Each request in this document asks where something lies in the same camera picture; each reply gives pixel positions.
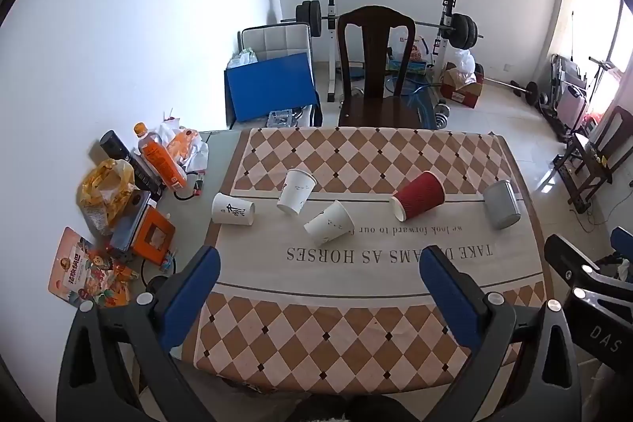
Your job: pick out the dumbbell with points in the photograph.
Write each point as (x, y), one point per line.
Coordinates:
(441, 114)

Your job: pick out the dark wooden side chair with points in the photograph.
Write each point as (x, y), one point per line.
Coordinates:
(601, 145)

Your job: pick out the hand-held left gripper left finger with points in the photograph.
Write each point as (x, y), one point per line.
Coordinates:
(190, 296)

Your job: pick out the red ribbed paper cup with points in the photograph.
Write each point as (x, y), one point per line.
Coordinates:
(419, 201)

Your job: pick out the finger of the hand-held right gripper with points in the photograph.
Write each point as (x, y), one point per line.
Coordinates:
(568, 261)
(623, 240)

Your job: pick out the white paper cup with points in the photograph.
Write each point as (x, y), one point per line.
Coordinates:
(329, 223)
(295, 192)

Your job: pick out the cardboard box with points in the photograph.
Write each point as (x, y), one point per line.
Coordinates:
(462, 93)

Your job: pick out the barbell with black plates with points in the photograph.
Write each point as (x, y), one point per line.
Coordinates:
(465, 30)

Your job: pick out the dark grey device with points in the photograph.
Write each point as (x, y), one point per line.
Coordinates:
(126, 224)

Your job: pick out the small barbell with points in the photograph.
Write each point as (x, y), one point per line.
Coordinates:
(528, 90)

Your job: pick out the white plastic bag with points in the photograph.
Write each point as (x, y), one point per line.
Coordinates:
(465, 61)

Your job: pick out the orange snack packet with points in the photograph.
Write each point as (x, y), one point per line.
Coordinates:
(81, 271)

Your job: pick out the white padded chair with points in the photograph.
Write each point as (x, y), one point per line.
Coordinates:
(282, 39)

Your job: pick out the grey cup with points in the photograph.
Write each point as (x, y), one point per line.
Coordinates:
(500, 204)

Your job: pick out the tall black box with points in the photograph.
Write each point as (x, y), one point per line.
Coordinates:
(131, 160)

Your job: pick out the white barbell rack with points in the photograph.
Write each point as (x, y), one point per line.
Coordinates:
(330, 31)

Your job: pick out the window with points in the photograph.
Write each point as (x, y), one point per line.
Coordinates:
(601, 6)

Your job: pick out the yellow plastic bag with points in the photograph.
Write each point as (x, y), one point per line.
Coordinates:
(106, 192)

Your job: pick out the folded metal frame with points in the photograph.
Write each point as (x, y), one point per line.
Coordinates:
(564, 73)

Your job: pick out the orange box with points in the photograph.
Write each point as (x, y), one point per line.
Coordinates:
(153, 236)

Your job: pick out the orange drink bottle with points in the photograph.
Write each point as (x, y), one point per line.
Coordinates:
(158, 157)

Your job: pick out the pink suitcase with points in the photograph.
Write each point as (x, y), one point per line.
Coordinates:
(572, 105)

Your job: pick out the white cup with black print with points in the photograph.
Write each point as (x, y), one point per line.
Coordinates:
(232, 209)

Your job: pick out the clear plastic box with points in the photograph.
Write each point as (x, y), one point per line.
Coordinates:
(283, 118)

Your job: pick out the printed shopping bag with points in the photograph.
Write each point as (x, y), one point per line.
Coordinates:
(413, 51)

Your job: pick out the brown checkered tablecloth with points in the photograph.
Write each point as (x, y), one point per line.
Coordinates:
(321, 288)

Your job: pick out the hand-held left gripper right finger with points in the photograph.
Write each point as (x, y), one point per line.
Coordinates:
(450, 291)

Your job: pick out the orange and white wrapper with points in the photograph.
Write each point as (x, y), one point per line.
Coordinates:
(185, 145)

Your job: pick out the blue board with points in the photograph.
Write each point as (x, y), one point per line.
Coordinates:
(269, 86)

